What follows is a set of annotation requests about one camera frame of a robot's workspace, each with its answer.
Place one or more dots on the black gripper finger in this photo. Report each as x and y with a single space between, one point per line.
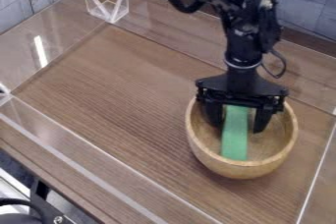
213 113
262 118

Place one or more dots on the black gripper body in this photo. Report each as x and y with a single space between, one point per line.
241 88

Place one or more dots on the green stick block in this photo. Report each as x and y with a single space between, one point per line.
234 133

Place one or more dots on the wooden bowl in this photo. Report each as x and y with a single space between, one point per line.
268 148

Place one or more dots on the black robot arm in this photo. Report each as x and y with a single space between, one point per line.
252 32

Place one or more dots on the clear acrylic tray wall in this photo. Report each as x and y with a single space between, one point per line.
93 117

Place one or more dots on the clear acrylic corner bracket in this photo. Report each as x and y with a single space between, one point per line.
108 11

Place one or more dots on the black table frame bracket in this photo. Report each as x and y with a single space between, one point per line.
24 205

